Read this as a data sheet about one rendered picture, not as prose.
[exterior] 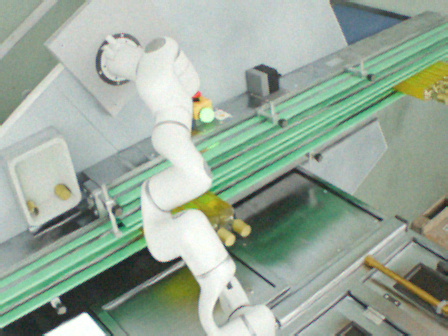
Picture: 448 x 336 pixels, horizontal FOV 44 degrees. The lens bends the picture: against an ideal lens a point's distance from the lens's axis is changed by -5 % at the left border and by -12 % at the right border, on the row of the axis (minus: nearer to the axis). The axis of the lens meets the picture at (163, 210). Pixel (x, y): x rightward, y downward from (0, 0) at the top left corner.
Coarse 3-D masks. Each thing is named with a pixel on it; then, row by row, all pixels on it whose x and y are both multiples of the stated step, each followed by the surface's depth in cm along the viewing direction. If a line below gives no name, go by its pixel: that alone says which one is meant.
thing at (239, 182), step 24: (384, 96) 219; (336, 120) 209; (360, 120) 207; (312, 144) 198; (264, 168) 192; (216, 192) 186; (240, 192) 185; (120, 240) 174; (144, 240) 173; (96, 264) 168; (48, 288) 163; (0, 312) 158; (24, 312) 156
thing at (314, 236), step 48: (288, 192) 200; (336, 192) 195; (240, 240) 185; (288, 240) 181; (336, 240) 177; (384, 240) 168; (96, 288) 179; (336, 288) 159; (384, 288) 158; (432, 288) 154
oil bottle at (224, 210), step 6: (210, 192) 176; (198, 198) 174; (204, 198) 174; (210, 198) 173; (216, 198) 173; (204, 204) 172; (210, 204) 171; (216, 204) 170; (222, 204) 170; (228, 204) 170; (216, 210) 168; (222, 210) 168; (228, 210) 168; (234, 210) 169; (222, 216) 167; (228, 216) 167; (222, 222) 168
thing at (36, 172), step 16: (48, 144) 153; (64, 144) 156; (16, 160) 149; (32, 160) 160; (48, 160) 163; (64, 160) 160; (16, 176) 159; (32, 176) 162; (48, 176) 165; (64, 176) 166; (32, 192) 165; (48, 192) 168; (48, 208) 166; (64, 208) 165; (32, 224) 161
